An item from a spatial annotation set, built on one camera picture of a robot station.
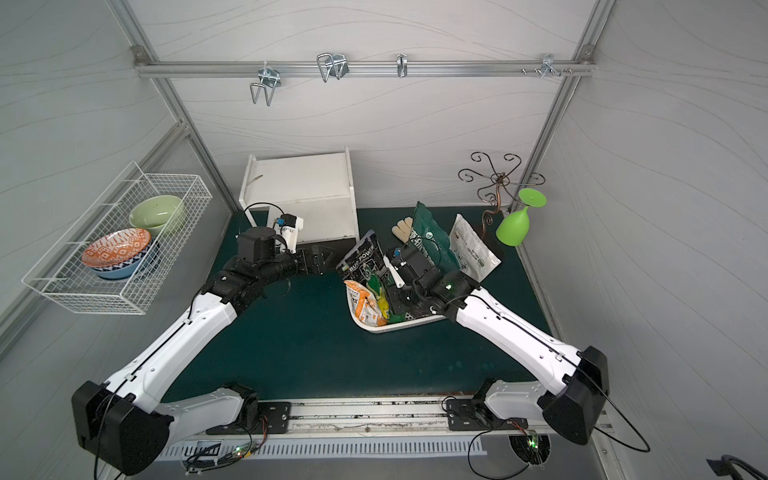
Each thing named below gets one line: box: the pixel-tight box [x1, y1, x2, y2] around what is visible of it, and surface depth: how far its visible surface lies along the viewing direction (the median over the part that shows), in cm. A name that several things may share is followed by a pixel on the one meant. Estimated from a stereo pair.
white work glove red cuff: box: [392, 216, 414, 244], surface depth 117 cm
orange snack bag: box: [344, 280, 388, 327], surface depth 81 cm
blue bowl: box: [90, 237, 159, 279], surface depth 59 cm
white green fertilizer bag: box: [449, 213, 502, 283], surface depth 82 cm
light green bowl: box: [129, 195, 183, 235], surface depth 73 cm
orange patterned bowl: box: [81, 228, 152, 268], surface depth 64 cm
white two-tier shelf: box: [239, 146, 360, 245], surface depth 84 cm
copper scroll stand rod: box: [458, 152, 546, 237], surface depth 88 cm
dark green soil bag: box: [407, 201, 461, 271], surface depth 78 cm
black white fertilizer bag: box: [336, 230, 395, 286], surface depth 88 cm
